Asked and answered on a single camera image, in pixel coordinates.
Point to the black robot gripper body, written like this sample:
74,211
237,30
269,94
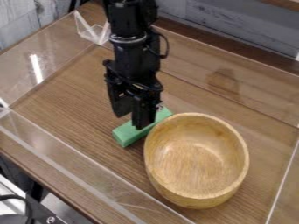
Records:
136,63

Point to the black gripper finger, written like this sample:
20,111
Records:
144,111
120,100

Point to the green rectangular block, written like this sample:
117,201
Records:
125,133

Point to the light wooden bowl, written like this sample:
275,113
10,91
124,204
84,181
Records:
196,160

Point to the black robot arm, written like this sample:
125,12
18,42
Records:
131,18

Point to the clear acrylic corner bracket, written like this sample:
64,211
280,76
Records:
94,33

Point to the clear acrylic tray wall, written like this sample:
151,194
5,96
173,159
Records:
56,124

